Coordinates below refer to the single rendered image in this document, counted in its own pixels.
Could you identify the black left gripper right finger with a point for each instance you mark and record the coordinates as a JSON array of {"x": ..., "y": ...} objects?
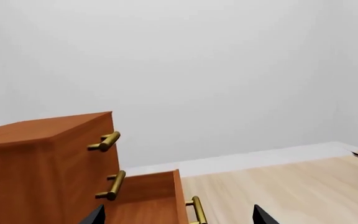
[{"x": 261, "y": 215}]

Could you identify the orange-brown wooden cabinet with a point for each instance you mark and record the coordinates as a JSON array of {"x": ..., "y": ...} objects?
[{"x": 36, "y": 172}]

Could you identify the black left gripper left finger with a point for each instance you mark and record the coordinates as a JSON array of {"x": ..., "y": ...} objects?
[{"x": 96, "y": 217}]

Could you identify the open wooden cabinet drawer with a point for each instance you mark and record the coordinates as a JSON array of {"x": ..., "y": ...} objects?
[{"x": 154, "y": 200}]

